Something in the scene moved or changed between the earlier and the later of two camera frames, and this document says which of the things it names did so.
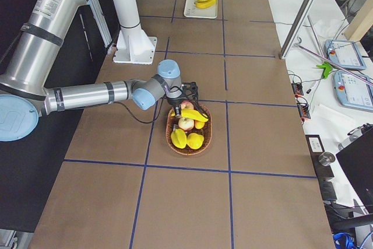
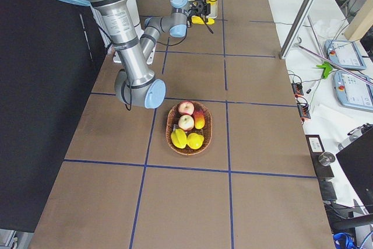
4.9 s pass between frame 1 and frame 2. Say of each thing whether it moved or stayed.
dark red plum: stayed
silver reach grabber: stayed
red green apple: stayed
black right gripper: moved
